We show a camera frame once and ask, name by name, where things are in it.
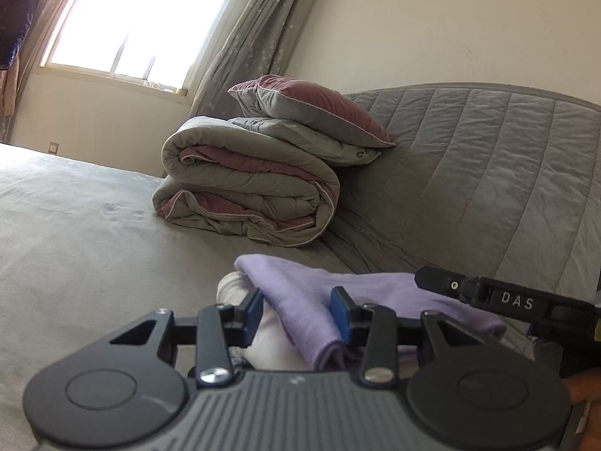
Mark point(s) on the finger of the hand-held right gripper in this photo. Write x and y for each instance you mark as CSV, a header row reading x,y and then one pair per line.
x,y
516,298

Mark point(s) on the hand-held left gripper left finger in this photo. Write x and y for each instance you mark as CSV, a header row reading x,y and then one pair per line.
x,y
253,312

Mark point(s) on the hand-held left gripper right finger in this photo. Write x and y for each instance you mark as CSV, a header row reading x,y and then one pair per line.
x,y
339,314

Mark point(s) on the purple long-sleeve shirt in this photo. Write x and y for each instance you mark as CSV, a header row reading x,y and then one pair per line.
x,y
300,300

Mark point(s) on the pink hanging clothes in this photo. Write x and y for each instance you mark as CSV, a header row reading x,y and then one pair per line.
x,y
8,84

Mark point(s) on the person's right hand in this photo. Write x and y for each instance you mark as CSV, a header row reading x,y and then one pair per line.
x,y
587,385

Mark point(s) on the white fleece folded garment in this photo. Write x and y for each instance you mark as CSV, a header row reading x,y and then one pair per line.
x,y
270,343

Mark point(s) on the folded grey pink quilt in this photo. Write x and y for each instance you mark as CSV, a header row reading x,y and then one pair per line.
x,y
244,188

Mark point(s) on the grey quilted headboard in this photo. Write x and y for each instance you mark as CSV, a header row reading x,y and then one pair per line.
x,y
469,174

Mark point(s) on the pink grey pillow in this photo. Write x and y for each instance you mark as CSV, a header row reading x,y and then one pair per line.
x,y
319,108

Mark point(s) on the grey starred curtain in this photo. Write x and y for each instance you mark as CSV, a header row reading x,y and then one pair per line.
x,y
253,47
51,0

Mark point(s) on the window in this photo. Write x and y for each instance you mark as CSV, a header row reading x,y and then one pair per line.
x,y
141,19

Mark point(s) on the dark hanging jacket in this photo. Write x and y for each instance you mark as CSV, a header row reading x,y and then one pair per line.
x,y
19,14

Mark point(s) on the wall socket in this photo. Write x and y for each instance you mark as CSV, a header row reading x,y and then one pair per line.
x,y
54,147

